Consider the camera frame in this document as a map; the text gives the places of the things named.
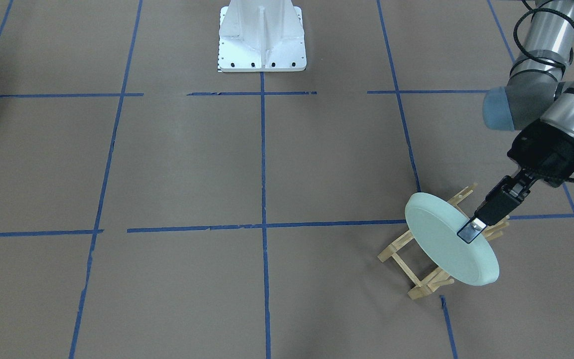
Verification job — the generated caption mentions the pale green round plate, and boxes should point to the pale green round plate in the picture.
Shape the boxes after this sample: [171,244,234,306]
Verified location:
[405,192,500,286]

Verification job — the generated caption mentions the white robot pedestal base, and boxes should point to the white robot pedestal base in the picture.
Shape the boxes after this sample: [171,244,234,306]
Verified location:
[217,0,307,73]

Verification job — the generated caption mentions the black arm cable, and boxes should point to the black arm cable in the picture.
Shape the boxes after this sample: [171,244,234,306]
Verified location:
[513,0,574,75]

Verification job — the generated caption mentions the wooden plate rack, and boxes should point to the wooden plate rack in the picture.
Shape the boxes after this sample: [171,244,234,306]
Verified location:
[377,183,510,300]

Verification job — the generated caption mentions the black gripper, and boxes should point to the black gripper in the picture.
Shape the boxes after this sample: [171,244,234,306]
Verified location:
[456,121,574,244]

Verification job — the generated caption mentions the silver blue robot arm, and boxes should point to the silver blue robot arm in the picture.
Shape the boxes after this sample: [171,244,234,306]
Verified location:
[458,0,574,243]

